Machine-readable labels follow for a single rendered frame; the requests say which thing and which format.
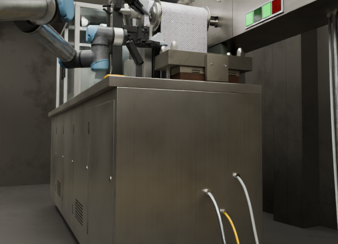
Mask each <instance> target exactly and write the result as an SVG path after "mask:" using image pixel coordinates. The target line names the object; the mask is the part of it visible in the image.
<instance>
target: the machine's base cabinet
mask: <svg viewBox="0 0 338 244"><path fill-rule="evenodd" d="M236 173H237V174H240V178H241V179H242V181H243V183H244V185H245V187H246V189H247V192H248V195H249V198H250V202H251V207H252V211H253V216H254V220H255V225H256V231H257V236H258V241H259V244H263V175H262V95H260V94H241V93H222V92H203V91H184V90H165V89H146V88H127V87H116V88H114V89H112V90H109V91H107V92H105V93H103V94H101V95H99V96H96V97H94V98H92V99H90V100H88V101H86V102H83V103H81V104H79V105H77V106H75V107H72V108H70V109H68V110H66V111H64V112H62V113H59V114H57V115H55V116H53V117H51V171H50V196H51V198H52V199H53V201H54V203H55V204H56V206H57V207H58V209H59V211H60V212H61V214H62V216H63V217H64V219H65V221H66V222H67V224H68V225H69V227H70V229H71V230H72V232H73V234H74V235H75V237H76V238H77V240H78V242H79V243H80V244H222V239H221V234H220V228H219V223H218V219H217V215H216V211H215V208H214V206H213V203H212V201H211V199H210V198H209V197H207V196H206V195H205V190H207V189H210V190H212V192H213V194H212V195H213V196H214V197H215V199H216V201H217V204H218V206H219V209H220V213H221V210H223V209H225V210H227V215H228V216H229V217H230V219H231V220H232V222H233V225H234V227H235V230H236V233H237V236H238V240H239V244H256V241H255V236H254V231H253V227H252V222H251V216H250V211H249V206H248V202H247V198H246V195H245V192H244V189H243V187H242V185H241V183H240V181H239V180H238V179H235V178H234V174H236ZM221 216H222V220H223V225H224V230H225V235H226V241H227V244H237V241H236V238H235V234H234V231H233V228H232V226H231V224H230V222H229V220H228V218H227V217H226V216H225V215H223V214H221Z"/></svg>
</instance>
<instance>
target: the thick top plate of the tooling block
mask: <svg viewBox="0 0 338 244"><path fill-rule="evenodd" d="M206 54H212V55H222V56H228V69H233V70H239V74H242V73H245V72H249V71H252V57H245V56H234V55H224V54H214V53H203V52H193V51H182V50H172V49H168V50H166V51H165V52H163V53H161V54H159V55H157V56H155V70H161V71H166V68H167V67H171V68H172V69H173V68H175V67H177V66H180V65H182V66H195V67H205V55H206Z"/></svg>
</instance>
